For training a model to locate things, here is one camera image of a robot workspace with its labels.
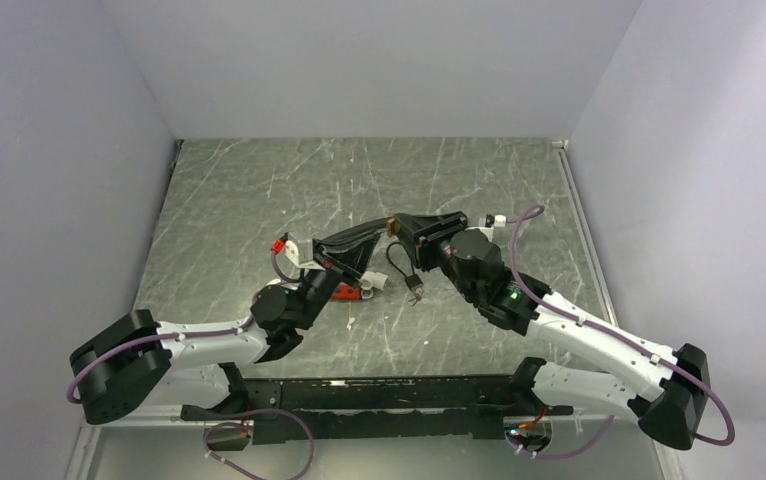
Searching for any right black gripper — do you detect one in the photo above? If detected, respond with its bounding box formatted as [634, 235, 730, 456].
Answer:
[394, 211, 478, 305]

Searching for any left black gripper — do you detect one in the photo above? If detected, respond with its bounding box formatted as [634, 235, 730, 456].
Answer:
[293, 232, 380, 332]

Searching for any black cable padlock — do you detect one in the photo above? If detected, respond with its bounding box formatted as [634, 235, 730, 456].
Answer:
[385, 241, 425, 293]

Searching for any small metal key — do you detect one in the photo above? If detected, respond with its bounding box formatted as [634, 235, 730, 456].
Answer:
[409, 290, 423, 306]

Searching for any brass padlock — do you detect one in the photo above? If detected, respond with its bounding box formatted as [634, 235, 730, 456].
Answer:
[385, 218, 400, 237]

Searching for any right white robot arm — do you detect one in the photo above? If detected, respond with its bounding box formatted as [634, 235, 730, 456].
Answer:
[385, 212, 717, 451]

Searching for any white pipe elbow near wrench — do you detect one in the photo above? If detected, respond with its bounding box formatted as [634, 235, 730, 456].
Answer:
[359, 271, 389, 290]

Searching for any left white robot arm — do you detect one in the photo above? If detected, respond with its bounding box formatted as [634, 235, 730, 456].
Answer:
[66, 223, 382, 425]

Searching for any red handled adjustable wrench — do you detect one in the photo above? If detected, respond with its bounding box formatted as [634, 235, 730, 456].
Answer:
[331, 283, 374, 302]

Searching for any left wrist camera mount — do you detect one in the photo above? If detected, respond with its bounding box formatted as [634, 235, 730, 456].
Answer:
[270, 232, 324, 270]

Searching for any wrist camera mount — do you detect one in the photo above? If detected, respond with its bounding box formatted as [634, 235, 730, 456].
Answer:
[467, 213, 508, 242]
[270, 232, 324, 270]

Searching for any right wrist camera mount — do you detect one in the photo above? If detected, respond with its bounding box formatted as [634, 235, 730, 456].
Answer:
[467, 213, 508, 242]

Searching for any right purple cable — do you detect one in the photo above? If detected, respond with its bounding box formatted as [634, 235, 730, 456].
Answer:
[505, 203, 737, 462]

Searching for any aluminium rail right edge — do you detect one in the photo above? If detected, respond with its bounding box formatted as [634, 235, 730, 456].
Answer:
[550, 139, 619, 327]

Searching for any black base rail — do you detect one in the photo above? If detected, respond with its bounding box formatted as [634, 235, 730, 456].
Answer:
[181, 375, 540, 445]

